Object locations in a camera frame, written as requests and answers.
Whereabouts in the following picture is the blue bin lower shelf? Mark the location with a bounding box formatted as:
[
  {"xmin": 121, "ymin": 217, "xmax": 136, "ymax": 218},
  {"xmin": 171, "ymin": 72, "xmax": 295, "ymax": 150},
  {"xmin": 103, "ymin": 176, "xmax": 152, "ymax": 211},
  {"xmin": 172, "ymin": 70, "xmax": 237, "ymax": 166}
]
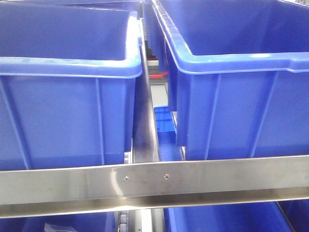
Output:
[{"xmin": 154, "ymin": 106, "xmax": 183, "ymax": 161}]

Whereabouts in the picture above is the blue plastic bin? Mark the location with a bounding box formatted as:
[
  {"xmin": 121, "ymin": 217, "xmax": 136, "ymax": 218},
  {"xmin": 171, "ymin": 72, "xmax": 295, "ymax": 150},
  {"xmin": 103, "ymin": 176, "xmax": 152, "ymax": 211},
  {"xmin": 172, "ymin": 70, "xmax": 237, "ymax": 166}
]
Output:
[
  {"xmin": 0, "ymin": 1, "xmax": 142, "ymax": 171},
  {"xmin": 143, "ymin": 0, "xmax": 309, "ymax": 160}
]

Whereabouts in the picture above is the blue bin lower left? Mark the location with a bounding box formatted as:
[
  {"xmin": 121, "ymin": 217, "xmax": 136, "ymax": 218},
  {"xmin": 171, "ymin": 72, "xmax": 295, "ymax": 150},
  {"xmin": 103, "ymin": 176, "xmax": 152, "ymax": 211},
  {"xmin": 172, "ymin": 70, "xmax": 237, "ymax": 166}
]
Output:
[{"xmin": 0, "ymin": 212, "xmax": 116, "ymax": 232}]

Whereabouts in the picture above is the stainless steel shelf rack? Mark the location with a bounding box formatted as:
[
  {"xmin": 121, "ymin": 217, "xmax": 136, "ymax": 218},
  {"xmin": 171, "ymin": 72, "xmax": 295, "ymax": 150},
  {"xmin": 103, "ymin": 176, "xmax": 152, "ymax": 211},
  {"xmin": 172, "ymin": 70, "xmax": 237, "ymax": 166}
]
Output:
[{"xmin": 0, "ymin": 21, "xmax": 309, "ymax": 232}]

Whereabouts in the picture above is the blue plastic bin left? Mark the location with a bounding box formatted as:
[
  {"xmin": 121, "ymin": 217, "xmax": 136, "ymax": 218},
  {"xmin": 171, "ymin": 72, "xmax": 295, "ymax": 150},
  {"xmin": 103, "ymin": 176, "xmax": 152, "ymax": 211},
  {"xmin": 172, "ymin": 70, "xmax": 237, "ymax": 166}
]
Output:
[{"xmin": 0, "ymin": 1, "xmax": 142, "ymax": 171}]

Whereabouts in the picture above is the blue plastic bin right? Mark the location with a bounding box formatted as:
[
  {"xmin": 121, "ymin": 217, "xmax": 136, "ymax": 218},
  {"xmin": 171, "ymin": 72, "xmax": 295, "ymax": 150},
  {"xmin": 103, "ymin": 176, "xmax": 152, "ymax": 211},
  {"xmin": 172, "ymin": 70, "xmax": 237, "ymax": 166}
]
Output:
[{"xmin": 143, "ymin": 0, "xmax": 309, "ymax": 160}]

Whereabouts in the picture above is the blue bin lower right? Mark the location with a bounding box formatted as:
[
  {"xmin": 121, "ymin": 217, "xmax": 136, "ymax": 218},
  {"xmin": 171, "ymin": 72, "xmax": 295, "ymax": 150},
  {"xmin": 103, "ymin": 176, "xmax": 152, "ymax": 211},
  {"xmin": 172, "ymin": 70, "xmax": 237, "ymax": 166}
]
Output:
[{"xmin": 164, "ymin": 200, "xmax": 309, "ymax": 232}]

